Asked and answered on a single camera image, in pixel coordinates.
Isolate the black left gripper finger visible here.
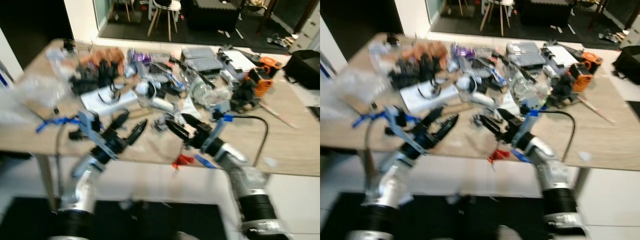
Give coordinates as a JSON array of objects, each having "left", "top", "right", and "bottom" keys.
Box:
[
  {"left": 125, "top": 119, "right": 149, "bottom": 147},
  {"left": 419, "top": 106, "right": 446, "bottom": 132},
  {"left": 434, "top": 114, "right": 460, "bottom": 146},
  {"left": 109, "top": 111, "right": 132, "bottom": 137}
]

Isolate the white flat box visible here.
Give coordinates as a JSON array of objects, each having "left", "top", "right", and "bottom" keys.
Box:
[
  {"left": 220, "top": 49, "right": 259, "bottom": 74},
  {"left": 542, "top": 45, "right": 581, "bottom": 69}
]

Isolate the orange black power tool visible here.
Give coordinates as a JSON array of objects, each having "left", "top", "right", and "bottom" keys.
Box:
[
  {"left": 567, "top": 51, "right": 604, "bottom": 93},
  {"left": 245, "top": 56, "right": 281, "bottom": 97}
]

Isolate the grey screw box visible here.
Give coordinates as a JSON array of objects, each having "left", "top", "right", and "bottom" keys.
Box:
[
  {"left": 181, "top": 47, "right": 224, "bottom": 72},
  {"left": 506, "top": 42, "right": 547, "bottom": 67}
]

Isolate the black floor mat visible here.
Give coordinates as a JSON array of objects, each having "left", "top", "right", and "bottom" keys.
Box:
[
  {"left": 0, "top": 196, "right": 227, "bottom": 240},
  {"left": 320, "top": 192, "right": 551, "bottom": 240}
]

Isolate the white round device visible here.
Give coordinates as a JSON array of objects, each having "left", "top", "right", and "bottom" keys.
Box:
[
  {"left": 457, "top": 75, "right": 497, "bottom": 109},
  {"left": 134, "top": 80, "right": 176, "bottom": 114}
]

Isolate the clear plastic container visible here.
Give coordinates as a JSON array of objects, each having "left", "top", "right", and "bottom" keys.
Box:
[
  {"left": 507, "top": 65, "right": 551, "bottom": 104},
  {"left": 185, "top": 70, "right": 227, "bottom": 109}
]

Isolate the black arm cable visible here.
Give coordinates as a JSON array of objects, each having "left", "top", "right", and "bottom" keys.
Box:
[
  {"left": 53, "top": 122, "right": 81, "bottom": 201},
  {"left": 542, "top": 110, "right": 577, "bottom": 163},
  {"left": 232, "top": 115, "right": 270, "bottom": 167},
  {"left": 364, "top": 117, "right": 396, "bottom": 196}
]

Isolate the black bag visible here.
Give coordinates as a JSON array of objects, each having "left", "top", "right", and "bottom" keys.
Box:
[
  {"left": 284, "top": 50, "right": 321, "bottom": 91},
  {"left": 612, "top": 46, "right": 640, "bottom": 84}
]

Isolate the thin wooden stick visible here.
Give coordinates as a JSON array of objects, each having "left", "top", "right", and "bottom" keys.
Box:
[
  {"left": 260, "top": 102, "right": 299, "bottom": 129},
  {"left": 577, "top": 95, "right": 616, "bottom": 124}
]

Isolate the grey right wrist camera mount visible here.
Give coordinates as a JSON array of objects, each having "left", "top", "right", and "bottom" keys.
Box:
[
  {"left": 212, "top": 102, "right": 233, "bottom": 143},
  {"left": 520, "top": 105, "right": 543, "bottom": 138}
]

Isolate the black cabinet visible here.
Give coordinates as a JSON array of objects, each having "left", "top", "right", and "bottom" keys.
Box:
[
  {"left": 517, "top": 0, "right": 576, "bottom": 27},
  {"left": 187, "top": 0, "right": 241, "bottom": 32}
]

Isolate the clear plastic bag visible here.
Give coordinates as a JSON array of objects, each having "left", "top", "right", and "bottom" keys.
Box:
[
  {"left": 320, "top": 67, "right": 383, "bottom": 121},
  {"left": 0, "top": 72, "right": 68, "bottom": 126}
]

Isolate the white chair with wooden legs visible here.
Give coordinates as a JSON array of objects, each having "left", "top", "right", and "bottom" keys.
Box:
[
  {"left": 147, "top": 0, "right": 182, "bottom": 42},
  {"left": 480, "top": 0, "right": 516, "bottom": 37}
]

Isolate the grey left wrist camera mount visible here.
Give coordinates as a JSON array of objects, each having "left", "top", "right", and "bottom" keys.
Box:
[
  {"left": 77, "top": 111, "right": 103, "bottom": 146},
  {"left": 385, "top": 106, "right": 411, "bottom": 146}
]

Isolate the orange robot hand part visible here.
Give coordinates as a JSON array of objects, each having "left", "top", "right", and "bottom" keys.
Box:
[
  {"left": 397, "top": 41, "right": 448, "bottom": 66},
  {"left": 80, "top": 47, "right": 126, "bottom": 71}
]

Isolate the purple small item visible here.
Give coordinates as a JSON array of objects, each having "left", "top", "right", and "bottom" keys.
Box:
[
  {"left": 450, "top": 44, "right": 474, "bottom": 59},
  {"left": 131, "top": 49, "right": 153, "bottom": 64}
]

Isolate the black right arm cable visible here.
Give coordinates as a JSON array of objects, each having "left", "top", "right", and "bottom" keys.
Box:
[
  {"left": 542, "top": 110, "right": 577, "bottom": 163},
  {"left": 232, "top": 115, "right": 270, "bottom": 167}
]

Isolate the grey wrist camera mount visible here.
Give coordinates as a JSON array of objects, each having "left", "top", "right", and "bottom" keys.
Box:
[
  {"left": 212, "top": 102, "right": 233, "bottom": 143},
  {"left": 77, "top": 111, "right": 103, "bottom": 146},
  {"left": 385, "top": 106, "right": 411, "bottom": 146},
  {"left": 520, "top": 105, "right": 543, "bottom": 138}
]

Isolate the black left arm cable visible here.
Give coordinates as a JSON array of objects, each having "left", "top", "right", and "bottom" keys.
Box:
[
  {"left": 53, "top": 122, "right": 81, "bottom": 201},
  {"left": 364, "top": 117, "right": 396, "bottom": 196}
]

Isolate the black gadget heap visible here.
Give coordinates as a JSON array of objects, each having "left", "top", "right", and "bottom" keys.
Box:
[
  {"left": 387, "top": 56, "right": 441, "bottom": 91},
  {"left": 70, "top": 61, "right": 121, "bottom": 96}
]

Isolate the short blue strip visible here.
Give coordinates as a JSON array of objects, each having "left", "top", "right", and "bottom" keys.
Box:
[
  {"left": 195, "top": 155, "right": 217, "bottom": 169},
  {"left": 510, "top": 149, "right": 532, "bottom": 164}
]

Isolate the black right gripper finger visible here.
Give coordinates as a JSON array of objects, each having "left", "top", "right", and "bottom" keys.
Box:
[
  {"left": 165, "top": 119, "right": 193, "bottom": 146},
  {"left": 477, "top": 116, "right": 506, "bottom": 137},
  {"left": 181, "top": 113, "right": 205, "bottom": 133},
  {"left": 497, "top": 107, "right": 518, "bottom": 126}
]

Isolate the black mechanical device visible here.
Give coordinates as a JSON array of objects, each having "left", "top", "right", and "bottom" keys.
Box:
[
  {"left": 550, "top": 75, "right": 581, "bottom": 109},
  {"left": 230, "top": 80, "right": 262, "bottom": 114}
]

